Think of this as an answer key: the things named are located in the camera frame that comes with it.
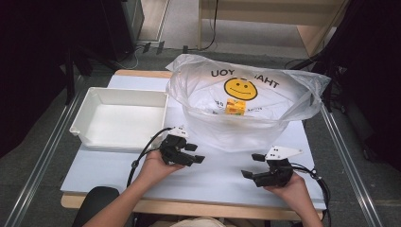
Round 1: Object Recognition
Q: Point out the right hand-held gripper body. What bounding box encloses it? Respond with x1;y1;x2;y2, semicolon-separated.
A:
252;145;304;188

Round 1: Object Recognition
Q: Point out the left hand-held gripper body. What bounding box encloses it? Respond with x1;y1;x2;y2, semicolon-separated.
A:
159;126;195;167

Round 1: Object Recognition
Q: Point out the yellow drink carton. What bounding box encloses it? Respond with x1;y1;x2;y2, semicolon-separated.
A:
224;97;247;116

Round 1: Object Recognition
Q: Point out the clear printed plastic bag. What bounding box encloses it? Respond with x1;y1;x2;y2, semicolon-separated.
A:
165;53;332;154

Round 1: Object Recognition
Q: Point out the person's right hand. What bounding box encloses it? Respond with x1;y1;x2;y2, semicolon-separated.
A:
263;172;311;209

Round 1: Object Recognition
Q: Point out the person's left hand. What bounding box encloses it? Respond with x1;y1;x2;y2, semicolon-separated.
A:
138;149;185;190

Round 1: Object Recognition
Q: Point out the pale blue table sheet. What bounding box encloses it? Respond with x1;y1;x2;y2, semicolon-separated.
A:
60;75;327;212

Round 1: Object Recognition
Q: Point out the wooden table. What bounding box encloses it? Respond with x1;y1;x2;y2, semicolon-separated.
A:
61;69;324;221

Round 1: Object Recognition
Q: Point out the white plastic bin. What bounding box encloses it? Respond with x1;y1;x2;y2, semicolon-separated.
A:
69;86;169;152

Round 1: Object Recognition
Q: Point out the person's beige clothing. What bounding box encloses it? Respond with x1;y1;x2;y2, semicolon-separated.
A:
169;217;228;227

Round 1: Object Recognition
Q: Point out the black chair part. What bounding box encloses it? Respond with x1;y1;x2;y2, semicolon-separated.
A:
71;185;121;227

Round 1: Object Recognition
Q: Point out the dark cabinet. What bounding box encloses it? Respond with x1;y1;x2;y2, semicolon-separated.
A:
103;0;146;62

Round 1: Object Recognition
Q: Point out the black curtain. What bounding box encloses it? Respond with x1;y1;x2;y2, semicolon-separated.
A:
327;0;401;173
0;0;124;159

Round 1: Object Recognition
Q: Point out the wooden shelf unit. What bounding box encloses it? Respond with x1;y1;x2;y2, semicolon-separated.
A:
198;0;351;58

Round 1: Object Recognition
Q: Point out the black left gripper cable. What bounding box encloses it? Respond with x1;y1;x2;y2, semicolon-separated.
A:
126;126;174;188

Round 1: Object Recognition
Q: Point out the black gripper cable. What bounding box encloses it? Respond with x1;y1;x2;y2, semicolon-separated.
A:
291;162;332;227
126;126;174;188

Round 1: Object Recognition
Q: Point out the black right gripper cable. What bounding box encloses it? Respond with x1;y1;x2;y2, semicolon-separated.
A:
291;162;332;227

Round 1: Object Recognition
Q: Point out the metal floor rail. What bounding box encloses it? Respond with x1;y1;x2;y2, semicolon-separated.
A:
3;91;86;227
318;100;384;227

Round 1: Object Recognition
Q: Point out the white floor cable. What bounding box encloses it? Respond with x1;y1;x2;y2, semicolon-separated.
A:
121;46;142;70

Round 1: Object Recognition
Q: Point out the black floor cable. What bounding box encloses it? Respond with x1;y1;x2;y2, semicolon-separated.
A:
284;58;316;71

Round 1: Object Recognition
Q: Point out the black hanging cable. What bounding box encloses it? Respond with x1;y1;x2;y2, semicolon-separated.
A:
188;0;220;53

